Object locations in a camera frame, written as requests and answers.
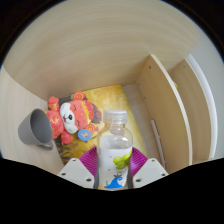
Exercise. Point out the clear plastic drink bottle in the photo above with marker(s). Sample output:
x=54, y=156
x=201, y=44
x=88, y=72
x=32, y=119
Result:
x=115, y=156

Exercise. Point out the light wooden shelf unit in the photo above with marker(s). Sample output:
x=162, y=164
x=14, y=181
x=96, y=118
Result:
x=170, y=110

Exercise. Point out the yellow poppy flower painting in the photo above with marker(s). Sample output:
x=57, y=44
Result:
x=113, y=98

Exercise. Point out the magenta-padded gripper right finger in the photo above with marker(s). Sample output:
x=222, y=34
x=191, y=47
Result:
x=138, y=160

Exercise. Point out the red plush toy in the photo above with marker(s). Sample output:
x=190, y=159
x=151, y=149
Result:
x=71, y=115

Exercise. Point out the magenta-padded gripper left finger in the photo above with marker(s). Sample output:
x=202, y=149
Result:
x=89, y=160

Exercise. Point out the grey mug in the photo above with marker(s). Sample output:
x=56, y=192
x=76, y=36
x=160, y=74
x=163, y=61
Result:
x=33, y=128

